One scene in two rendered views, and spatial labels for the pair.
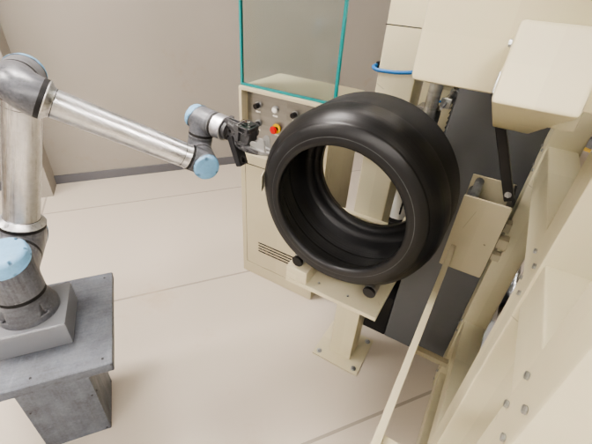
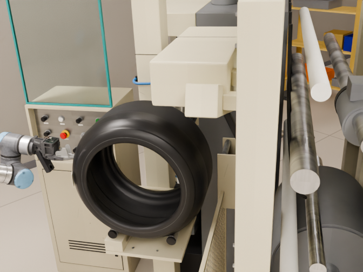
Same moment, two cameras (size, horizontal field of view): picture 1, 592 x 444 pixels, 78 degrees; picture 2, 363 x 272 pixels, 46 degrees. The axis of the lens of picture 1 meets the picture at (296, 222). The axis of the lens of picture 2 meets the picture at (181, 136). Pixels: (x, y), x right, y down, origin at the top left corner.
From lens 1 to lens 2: 0.74 m
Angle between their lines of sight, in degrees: 17
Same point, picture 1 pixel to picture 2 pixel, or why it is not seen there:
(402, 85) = not seen: hidden behind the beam
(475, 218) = (229, 168)
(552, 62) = (201, 99)
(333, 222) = (133, 198)
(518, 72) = (190, 103)
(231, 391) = not seen: outside the picture
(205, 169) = (24, 181)
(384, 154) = (153, 142)
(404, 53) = not seen: hidden behind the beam
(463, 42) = (170, 87)
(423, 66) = (156, 99)
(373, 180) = (155, 158)
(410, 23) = (150, 52)
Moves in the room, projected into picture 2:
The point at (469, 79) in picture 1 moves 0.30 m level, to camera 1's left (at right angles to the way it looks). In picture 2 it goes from (179, 102) to (83, 115)
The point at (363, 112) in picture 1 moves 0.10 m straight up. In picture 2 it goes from (133, 118) to (131, 94)
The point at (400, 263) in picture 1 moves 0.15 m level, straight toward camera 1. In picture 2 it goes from (184, 210) to (181, 232)
